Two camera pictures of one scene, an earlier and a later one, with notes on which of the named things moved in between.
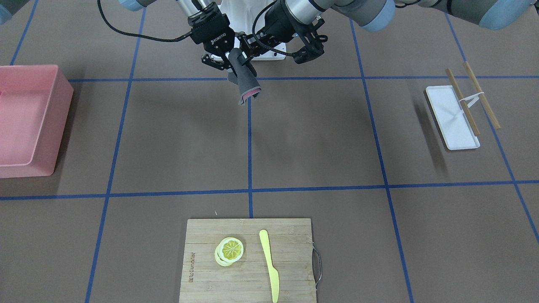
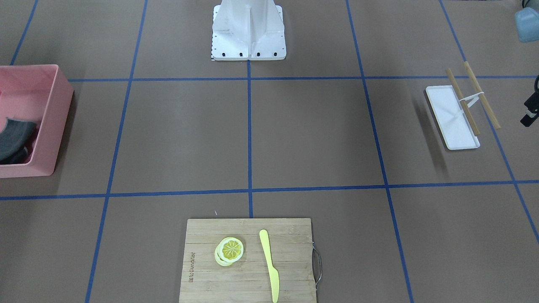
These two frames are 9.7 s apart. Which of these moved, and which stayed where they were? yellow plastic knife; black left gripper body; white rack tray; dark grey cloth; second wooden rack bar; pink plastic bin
Moved: dark grey cloth; black left gripper body
Stayed: yellow plastic knife; second wooden rack bar; pink plastic bin; white rack tray
